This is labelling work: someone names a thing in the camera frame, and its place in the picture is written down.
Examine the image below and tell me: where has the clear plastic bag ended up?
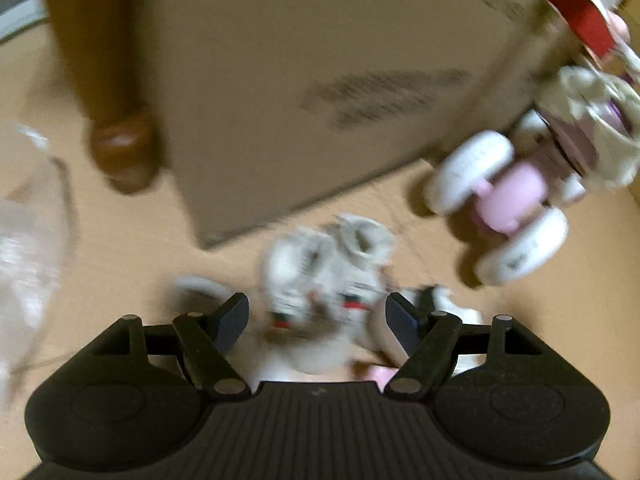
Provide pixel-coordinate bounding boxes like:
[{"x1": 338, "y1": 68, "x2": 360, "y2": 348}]
[{"x1": 0, "y1": 120, "x2": 82, "y2": 396}]

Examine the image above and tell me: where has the lavender white lace sneaker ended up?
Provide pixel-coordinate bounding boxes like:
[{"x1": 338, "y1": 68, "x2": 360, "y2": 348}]
[{"x1": 537, "y1": 62, "x2": 640, "y2": 193}]

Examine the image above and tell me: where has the pink toy with white wheels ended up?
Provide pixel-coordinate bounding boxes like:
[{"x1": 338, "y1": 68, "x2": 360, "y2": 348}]
[{"x1": 425, "y1": 110, "x2": 601, "y2": 286}]

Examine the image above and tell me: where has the brown cardboard box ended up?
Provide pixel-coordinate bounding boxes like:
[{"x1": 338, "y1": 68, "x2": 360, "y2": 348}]
[{"x1": 115, "y1": 0, "x2": 636, "y2": 252}]

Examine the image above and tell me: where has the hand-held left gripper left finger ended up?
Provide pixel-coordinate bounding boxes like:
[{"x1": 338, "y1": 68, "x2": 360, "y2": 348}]
[{"x1": 90, "y1": 291, "x2": 251, "y2": 401}]

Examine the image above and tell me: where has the white grey striped sneaker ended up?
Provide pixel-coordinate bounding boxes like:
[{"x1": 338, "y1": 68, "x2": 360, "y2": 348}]
[
  {"x1": 325, "y1": 212, "x2": 401, "y2": 356},
  {"x1": 257, "y1": 227, "x2": 346, "y2": 376}
]

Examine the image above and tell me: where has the brown wooden furniture leg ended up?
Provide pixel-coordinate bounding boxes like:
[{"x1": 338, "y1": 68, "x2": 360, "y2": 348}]
[{"x1": 37, "y1": 0, "x2": 162, "y2": 196}]

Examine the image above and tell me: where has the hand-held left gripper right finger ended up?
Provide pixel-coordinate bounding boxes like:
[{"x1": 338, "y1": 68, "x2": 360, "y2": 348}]
[{"x1": 384, "y1": 290, "x2": 547, "y2": 403}]

